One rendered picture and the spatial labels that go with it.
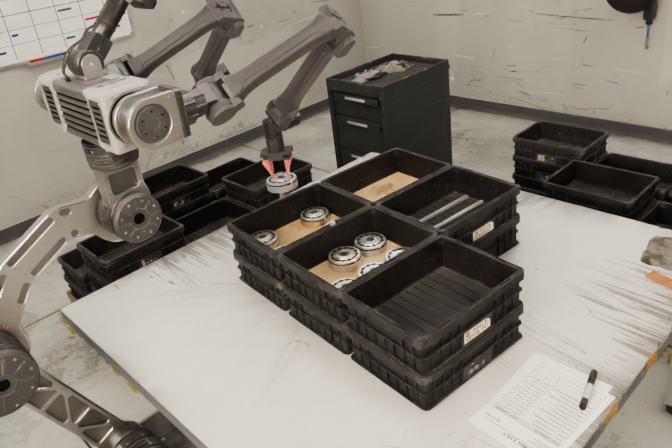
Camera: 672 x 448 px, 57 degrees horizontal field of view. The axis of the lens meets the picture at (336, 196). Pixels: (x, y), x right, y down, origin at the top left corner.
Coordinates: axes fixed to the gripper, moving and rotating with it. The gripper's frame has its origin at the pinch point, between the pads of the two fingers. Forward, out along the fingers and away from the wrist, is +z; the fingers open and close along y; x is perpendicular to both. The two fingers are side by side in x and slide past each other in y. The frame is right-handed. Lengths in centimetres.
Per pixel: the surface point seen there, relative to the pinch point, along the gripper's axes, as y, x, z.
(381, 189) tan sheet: -31.3, -29.6, 21.5
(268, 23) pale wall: 66, -351, 0
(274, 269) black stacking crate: 1.3, 26.2, 20.4
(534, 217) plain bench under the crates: -87, -23, 35
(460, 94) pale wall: -94, -362, 83
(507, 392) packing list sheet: -62, 65, 38
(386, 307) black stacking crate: -33, 45, 24
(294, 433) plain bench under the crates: -9, 76, 37
